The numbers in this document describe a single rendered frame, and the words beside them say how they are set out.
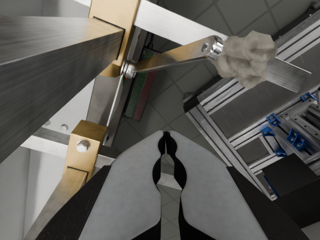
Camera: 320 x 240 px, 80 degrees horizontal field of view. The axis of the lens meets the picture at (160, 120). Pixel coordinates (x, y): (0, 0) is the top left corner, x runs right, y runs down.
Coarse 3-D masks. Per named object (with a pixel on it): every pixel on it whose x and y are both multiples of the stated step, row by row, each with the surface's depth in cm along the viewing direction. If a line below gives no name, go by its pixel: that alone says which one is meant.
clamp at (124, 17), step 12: (96, 0) 21; (108, 0) 21; (120, 0) 21; (132, 0) 21; (96, 12) 22; (108, 12) 22; (120, 12) 22; (132, 12) 22; (120, 24) 22; (132, 24) 22; (132, 36) 26; (120, 48) 23; (120, 60) 24; (108, 72) 25
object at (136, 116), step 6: (156, 54) 40; (150, 72) 42; (156, 72) 42; (150, 78) 42; (144, 84) 43; (150, 84) 43; (144, 90) 43; (144, 96) 44; (138, 102) 45; (144, 102) 45; (138, 108) 45; (138, 114) 46
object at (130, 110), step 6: (144, 54) 40; (150, 54) 40; (144, 72) 42; (138, 78) 42; (144, 78) 42; (138, 84) 43; (138, 90) 43; (132, 96) 44; (138, 96) 44; (132, 102) 45; (132, 108) 45; (126, 114) 46; (132, 114) 46
